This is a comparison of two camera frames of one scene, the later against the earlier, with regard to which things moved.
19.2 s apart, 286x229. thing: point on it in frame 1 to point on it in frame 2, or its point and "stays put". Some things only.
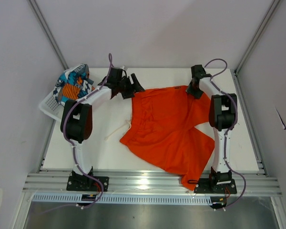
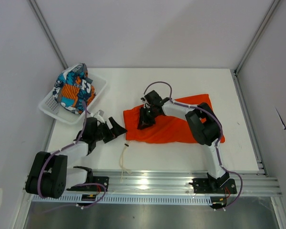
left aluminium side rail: [41, 164] stays put
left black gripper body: [120, 84] to [99, 134]
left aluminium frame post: [48, 32] stays put
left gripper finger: [127, 91] to [108, 136]
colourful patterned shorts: [74, 84] stays put
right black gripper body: [194, 91] to [151, 111]
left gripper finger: [137, 85] to [117, 130]
